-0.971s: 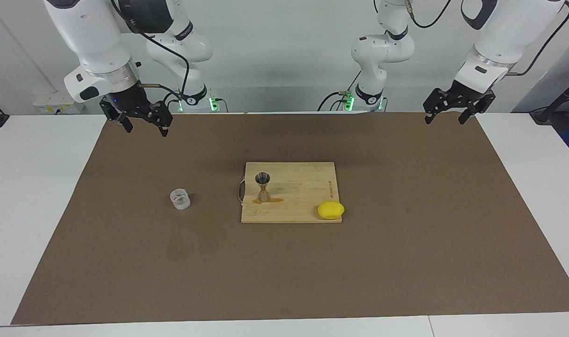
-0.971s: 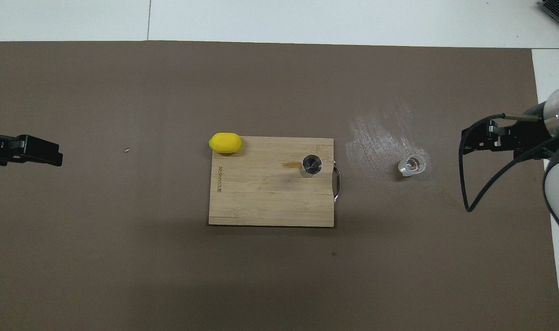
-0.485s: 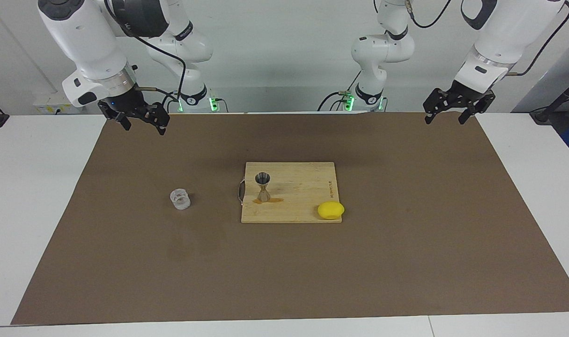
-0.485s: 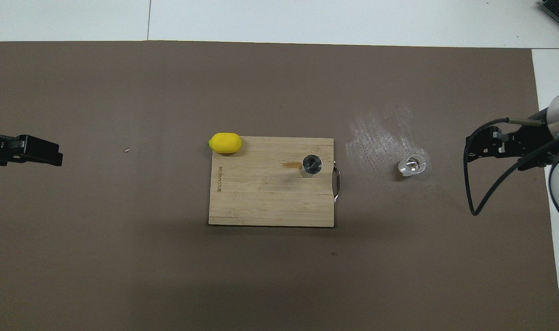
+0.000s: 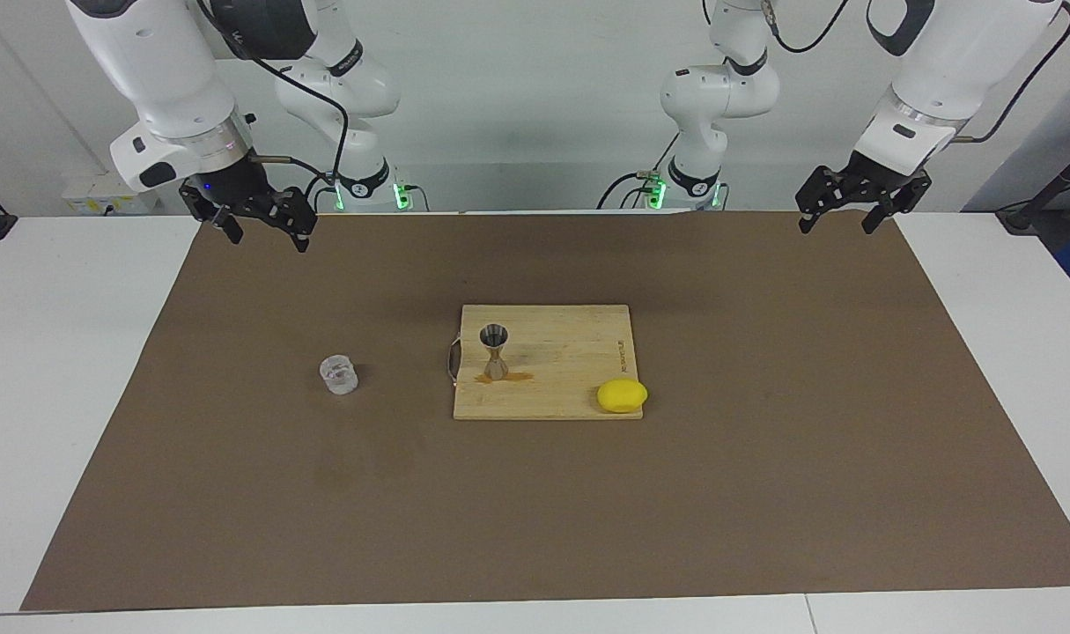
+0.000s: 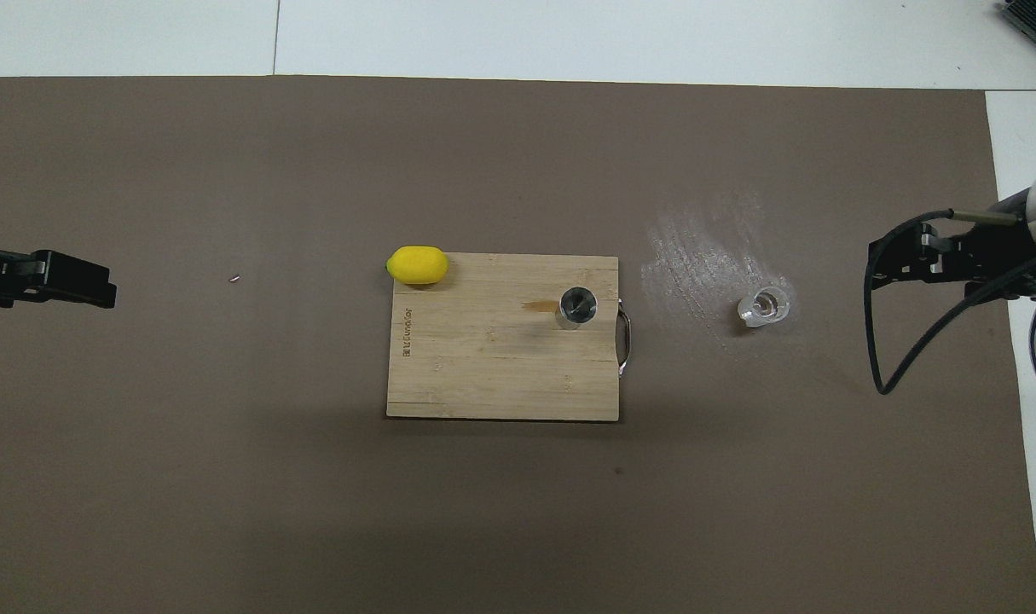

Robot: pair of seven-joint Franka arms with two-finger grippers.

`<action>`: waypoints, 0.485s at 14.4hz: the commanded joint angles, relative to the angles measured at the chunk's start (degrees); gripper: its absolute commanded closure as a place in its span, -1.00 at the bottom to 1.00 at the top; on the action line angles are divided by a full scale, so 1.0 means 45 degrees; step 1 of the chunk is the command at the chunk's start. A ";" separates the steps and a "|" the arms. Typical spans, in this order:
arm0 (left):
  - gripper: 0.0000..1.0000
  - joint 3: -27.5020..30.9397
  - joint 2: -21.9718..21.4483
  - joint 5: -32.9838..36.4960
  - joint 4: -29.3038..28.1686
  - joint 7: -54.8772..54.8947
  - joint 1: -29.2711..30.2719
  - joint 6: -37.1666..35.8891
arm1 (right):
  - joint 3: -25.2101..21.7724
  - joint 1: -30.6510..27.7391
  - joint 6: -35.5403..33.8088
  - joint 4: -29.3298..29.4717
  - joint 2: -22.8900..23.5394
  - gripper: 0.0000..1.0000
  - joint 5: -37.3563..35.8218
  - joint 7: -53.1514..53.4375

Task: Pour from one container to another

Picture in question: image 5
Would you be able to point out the black stand with pole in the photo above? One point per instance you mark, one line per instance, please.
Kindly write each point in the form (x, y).
(1023, 216)

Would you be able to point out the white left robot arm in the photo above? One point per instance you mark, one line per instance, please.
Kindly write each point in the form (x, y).
(957, 53)

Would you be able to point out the small clear glass cup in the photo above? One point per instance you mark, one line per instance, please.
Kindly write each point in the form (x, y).
(339, 375)

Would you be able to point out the brown table mat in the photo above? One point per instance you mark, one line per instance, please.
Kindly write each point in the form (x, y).
(323, 511)

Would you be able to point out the bamboo cutting board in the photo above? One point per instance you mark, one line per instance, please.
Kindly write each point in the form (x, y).
(570, 361)

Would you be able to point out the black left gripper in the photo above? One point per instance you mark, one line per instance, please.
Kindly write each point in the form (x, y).
(878, 174)

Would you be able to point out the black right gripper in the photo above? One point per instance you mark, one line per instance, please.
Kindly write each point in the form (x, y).
(231, 189)

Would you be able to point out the yellow lemon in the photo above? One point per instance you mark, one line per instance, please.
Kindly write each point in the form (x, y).
(623, 395)

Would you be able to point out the grey slanted panel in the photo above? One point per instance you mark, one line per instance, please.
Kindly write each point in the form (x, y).
(1006, 176)

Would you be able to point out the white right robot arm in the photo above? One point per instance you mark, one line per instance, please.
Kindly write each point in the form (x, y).
(165, 62)

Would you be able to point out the steel cocktail jigger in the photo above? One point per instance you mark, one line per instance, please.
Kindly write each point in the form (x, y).
(495, 336)

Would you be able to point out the white wall socket box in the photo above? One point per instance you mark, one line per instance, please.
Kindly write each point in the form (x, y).
(103, 195)

